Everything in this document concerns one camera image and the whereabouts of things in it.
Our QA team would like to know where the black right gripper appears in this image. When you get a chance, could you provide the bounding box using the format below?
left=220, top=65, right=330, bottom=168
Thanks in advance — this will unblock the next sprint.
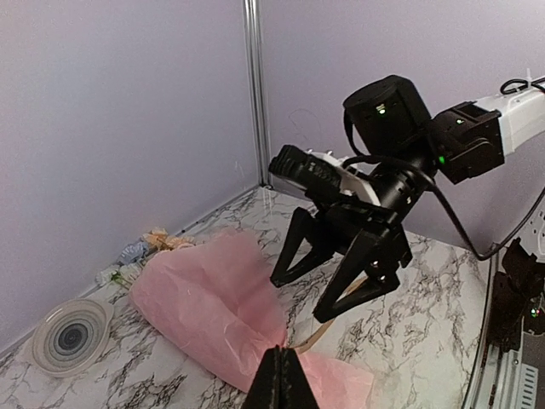
left=270, top=197, right=412, bottom=323

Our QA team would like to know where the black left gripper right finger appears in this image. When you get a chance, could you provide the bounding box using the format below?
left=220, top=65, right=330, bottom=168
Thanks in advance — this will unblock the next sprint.
left=280, top=349, right=318, bottom=409

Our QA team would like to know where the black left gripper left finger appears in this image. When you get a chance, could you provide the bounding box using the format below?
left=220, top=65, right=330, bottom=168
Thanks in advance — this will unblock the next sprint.
left=242, top=346, right=281, bottom=409

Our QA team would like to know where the beige raffia ribbon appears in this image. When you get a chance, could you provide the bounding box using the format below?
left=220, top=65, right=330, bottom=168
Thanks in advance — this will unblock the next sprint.
left=293, top=278, right=366, bottom=354

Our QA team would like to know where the pink wrapping paper sheet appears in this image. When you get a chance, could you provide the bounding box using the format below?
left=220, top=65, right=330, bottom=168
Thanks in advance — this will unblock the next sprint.
left=127, top=225, right=376, bottom=409

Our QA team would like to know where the large pink fake rose stem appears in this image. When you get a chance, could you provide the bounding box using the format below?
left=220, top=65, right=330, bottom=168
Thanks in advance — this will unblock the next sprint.
left=141, top=228, right=196, bottom=254

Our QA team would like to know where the white fake flower stem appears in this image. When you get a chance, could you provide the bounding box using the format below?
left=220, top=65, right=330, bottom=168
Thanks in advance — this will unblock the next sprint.
left=95, top=263, right=142, bottom=290

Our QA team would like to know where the blue fake flower stem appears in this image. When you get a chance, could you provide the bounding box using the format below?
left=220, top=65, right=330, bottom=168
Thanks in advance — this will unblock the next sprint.
left=117, top=240, right=149, bottom=265

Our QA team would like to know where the striped grey ceramic plate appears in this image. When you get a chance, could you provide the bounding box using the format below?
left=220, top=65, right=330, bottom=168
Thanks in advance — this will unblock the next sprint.
left=28, top=298, right=114, bottom=378

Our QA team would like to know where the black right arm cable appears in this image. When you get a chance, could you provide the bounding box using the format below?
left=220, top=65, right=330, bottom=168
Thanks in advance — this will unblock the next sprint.
left=340, top=76, right=545, bottom=262

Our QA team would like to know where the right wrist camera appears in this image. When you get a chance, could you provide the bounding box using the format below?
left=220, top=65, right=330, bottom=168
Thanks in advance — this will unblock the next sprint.
left=267, top=143, right=382, bottom=208

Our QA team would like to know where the aluminium front rail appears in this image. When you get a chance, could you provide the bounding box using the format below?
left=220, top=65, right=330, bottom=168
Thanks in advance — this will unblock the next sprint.
left=462, top=255, right=545, bottom=409

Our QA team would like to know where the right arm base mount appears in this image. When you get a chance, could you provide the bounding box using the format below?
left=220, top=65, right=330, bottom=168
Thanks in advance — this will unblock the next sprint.
left=487, top=239, right=544, bottom=354

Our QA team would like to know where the right aluminium frame post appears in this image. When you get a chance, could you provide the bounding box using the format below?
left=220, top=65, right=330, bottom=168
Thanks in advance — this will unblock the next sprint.
left=242, top=0, right=272, bottom=187

